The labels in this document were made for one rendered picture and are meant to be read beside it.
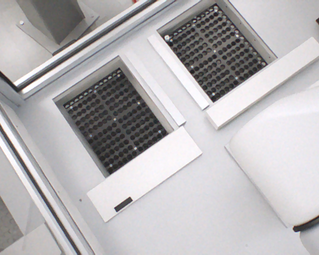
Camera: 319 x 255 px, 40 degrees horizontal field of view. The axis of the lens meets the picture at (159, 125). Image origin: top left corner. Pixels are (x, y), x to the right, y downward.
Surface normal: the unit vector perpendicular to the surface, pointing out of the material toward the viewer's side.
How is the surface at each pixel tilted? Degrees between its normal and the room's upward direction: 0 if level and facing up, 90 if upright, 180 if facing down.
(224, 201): 0
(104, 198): 0
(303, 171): 13
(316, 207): 35
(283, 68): 0
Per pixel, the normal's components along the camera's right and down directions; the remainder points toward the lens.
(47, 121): -0.04, -0.25
